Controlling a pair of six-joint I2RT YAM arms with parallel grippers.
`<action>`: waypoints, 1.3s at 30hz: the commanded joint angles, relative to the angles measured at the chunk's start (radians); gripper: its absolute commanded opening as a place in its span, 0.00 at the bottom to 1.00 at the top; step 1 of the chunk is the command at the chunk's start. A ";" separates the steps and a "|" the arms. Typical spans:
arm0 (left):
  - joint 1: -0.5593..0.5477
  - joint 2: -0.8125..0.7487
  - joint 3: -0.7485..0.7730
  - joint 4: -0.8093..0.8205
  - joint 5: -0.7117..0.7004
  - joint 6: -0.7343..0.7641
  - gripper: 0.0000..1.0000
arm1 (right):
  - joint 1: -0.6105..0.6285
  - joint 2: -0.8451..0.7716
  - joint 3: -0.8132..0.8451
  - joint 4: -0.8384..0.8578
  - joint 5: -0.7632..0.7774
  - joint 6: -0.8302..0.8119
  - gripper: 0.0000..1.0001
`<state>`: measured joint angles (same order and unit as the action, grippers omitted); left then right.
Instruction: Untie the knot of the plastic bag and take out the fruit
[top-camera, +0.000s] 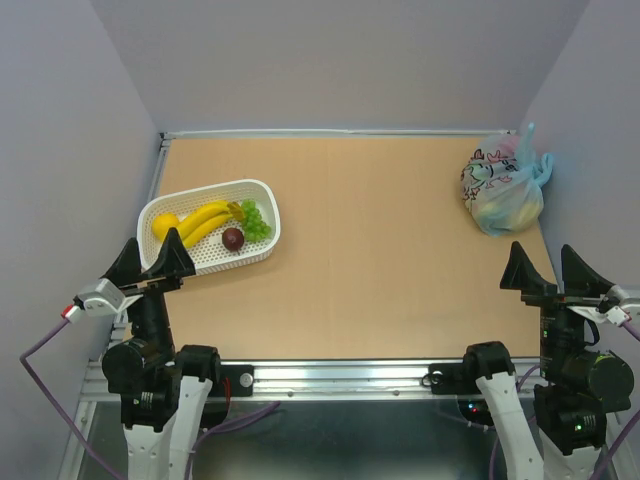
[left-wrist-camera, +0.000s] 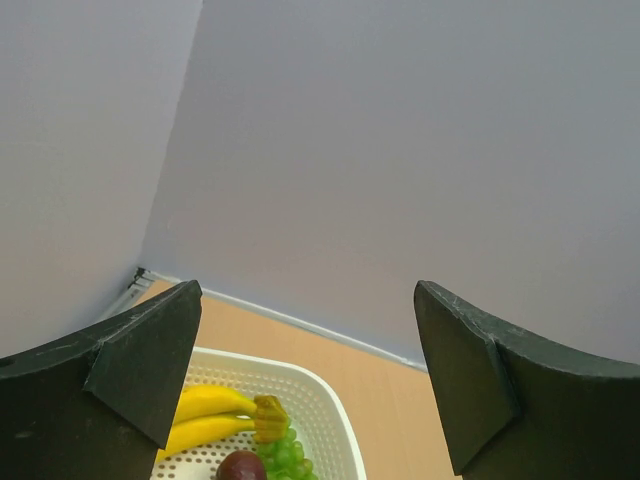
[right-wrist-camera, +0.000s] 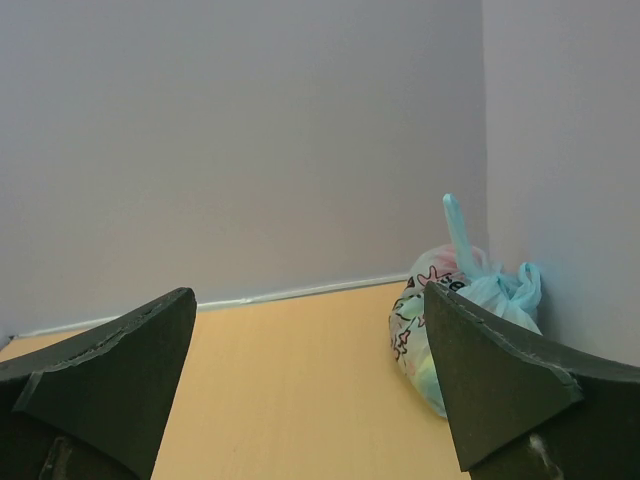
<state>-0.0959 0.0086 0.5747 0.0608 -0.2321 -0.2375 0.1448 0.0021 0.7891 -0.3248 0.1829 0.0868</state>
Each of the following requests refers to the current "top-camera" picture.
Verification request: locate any light blue printed plastic bag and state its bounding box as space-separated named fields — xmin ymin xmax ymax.
xmin=460 ymin=123 xmax=554 ymax=237

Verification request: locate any aluminium back rail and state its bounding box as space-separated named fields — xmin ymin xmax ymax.
xmin=161 ymin=128 xmax=512 ymax=140

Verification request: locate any upper yellow banana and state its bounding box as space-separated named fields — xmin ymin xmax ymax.
xmin=177 ymin=201 xmax=244 ymax=240

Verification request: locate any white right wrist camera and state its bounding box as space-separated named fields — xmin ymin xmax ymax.
xmin=569 ymin=285 xmax=639 ymax=327

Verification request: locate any yellow lemon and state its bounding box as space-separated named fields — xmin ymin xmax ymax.
xmin=151 ymin=213 xmax=180 ymax=241

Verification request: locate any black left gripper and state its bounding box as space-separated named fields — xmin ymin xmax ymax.
xmin=105 ymin=223 xmax=195 ymax=357

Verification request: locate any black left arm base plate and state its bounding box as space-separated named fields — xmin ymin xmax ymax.
xmin=209 ymin=363 xmax=255 ymax=398

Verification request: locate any yellow banana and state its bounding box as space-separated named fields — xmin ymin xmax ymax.
xmin=183 ymin=213 xmax=234 ymax=249
xmin=177 ymin=201 xmax=244 ymax=240

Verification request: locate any white perforated plastic basket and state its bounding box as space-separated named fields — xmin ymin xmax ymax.
xmin=137 ymin=179 xmax=281 ymax=275

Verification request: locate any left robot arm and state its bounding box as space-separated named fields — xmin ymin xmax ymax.
xmin=101 ymin=228 xmax=223 ymax=479

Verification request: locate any aluminium front frame rail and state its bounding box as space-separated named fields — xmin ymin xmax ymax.
xmin=79 ymin=355 xmax=566 ymax=402

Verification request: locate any lower yellow banana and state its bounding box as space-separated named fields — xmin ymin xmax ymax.
xmin=183 ymin=213 xmax=234 ymax=249

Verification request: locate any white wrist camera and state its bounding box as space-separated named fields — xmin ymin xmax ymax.
xmin=61 ymin=278 xmax=142 ymax=323
xmin=569 ymin=285 xmax=639 ymax=327

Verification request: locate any green grape bunch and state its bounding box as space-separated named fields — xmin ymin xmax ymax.
xmin=241 ymin=199 xmax=271 ymax=243

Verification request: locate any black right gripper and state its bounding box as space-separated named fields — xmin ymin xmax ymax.
xmin=500 ymin=237 xmax=621 ymax=380

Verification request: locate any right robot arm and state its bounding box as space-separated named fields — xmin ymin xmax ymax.
xmin=460 ymin=242 xmax=639 ymax=479

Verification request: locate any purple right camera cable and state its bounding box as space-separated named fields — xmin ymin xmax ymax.
xmin=487 ymin=319 xmax=640 ymax=480

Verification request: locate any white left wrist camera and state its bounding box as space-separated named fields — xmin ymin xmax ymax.
xmin=61 ymin=278 xmax=142 ymax=323

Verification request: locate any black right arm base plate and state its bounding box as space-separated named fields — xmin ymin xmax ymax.
xmin=426 ymin=362 xmax=478 ymax=395

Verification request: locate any dark red plum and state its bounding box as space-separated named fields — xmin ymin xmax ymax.
xmin=221 ymin=228 xmax=245 ymax=252

